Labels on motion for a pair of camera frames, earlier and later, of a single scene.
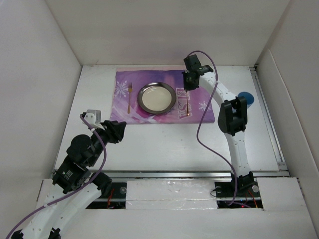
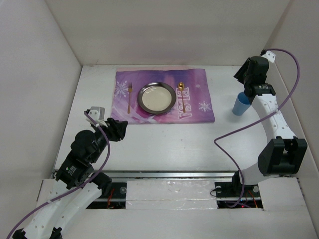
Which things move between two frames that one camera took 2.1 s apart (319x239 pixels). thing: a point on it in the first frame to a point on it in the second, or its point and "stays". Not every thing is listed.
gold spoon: (188, 114) to (181, 87)
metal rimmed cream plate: (156, 97) stays
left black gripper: (115, 134) stays
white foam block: (171, 194) stays
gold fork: (129, 91) stays
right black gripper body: (188, 85) to (241, 75)
